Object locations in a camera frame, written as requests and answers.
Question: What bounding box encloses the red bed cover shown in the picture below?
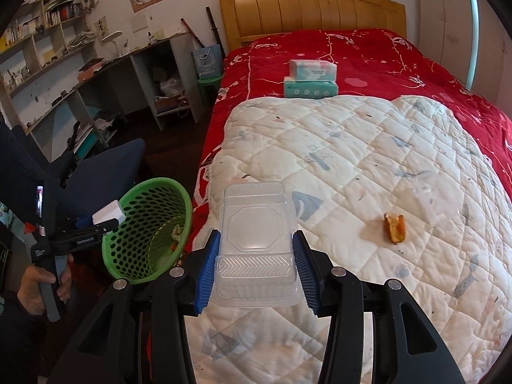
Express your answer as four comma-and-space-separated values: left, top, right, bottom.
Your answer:
186, 29, 511, 251

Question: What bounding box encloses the clear rectangular plastic tray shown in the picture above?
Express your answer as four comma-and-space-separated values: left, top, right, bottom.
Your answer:
212, 182, 304, 308

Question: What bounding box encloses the green plastic stool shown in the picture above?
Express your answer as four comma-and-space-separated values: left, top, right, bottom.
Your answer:
198, 76, 223, 108

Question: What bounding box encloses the wooden headboard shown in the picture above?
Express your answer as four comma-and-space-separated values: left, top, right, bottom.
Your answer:
219, 0, 407, 50

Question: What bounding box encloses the green plastic mesh trash basket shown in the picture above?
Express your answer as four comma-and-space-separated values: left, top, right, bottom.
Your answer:
101, 178, 193, 284

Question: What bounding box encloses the white tissue pack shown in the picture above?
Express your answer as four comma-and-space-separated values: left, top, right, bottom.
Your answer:
289, 60, 337, 82

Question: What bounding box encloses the white foam block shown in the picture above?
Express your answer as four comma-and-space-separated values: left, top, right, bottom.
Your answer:
92, 199, 126, 225

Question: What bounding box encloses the white quilted blanket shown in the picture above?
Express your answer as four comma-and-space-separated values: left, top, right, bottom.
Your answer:
194, 95, 511, 383

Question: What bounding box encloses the person left hand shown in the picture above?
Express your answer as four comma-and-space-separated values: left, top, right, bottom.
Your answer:
17, 254, 74, 316

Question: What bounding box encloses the grey desk shelf unit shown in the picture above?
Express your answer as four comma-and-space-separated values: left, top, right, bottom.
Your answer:
24, 33, 205, 161

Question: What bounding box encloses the white desk lamp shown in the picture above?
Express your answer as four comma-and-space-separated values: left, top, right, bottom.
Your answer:
100, 30, 122, 58

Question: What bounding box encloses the wall bookshelf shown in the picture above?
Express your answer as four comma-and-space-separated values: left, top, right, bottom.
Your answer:
1, 0, 96, 95

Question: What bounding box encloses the orange bread piece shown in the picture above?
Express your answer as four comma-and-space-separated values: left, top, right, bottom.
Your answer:
384, 212, 406, 244

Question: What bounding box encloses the red silver wrapper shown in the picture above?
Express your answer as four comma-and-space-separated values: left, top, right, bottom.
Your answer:
170, 225, 185, 251

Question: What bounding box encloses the white wardrobe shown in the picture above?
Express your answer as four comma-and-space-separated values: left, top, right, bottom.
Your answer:
419, 0, 511, 115

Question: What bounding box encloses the dark blue chair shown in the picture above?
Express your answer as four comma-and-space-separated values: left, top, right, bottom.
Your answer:
1, 123, 145, 225

